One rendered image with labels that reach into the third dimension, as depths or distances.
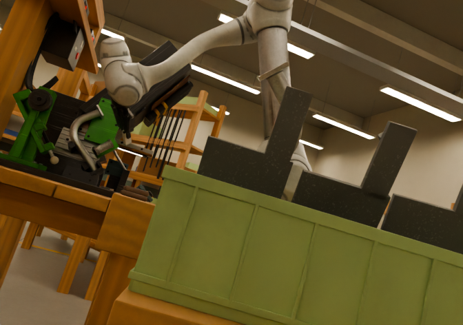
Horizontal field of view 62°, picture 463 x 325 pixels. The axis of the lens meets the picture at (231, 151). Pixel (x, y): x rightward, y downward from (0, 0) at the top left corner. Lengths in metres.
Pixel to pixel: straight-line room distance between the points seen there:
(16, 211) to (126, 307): 0.74
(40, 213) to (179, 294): 0.70
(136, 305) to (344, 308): 0.27
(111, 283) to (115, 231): 0.13
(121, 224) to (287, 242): 0.61
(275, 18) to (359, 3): 5.07
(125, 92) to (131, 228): 0.43
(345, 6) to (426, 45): 1.48
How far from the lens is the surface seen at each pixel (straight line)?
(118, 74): 1.27
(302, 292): 0.55
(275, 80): 0.66
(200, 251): 0.53
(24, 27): 1.61
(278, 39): 1.31
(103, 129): 1.71
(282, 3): 1.32
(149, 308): 0.49
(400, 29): 6.65
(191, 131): 4.41
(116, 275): 1.08
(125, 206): 1.06
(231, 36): 1.48
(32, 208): 1.17
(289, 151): 0.64
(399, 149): 0.66
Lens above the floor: 0.91
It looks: 10 degrees up
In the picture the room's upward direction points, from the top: 17 degrees clockwise
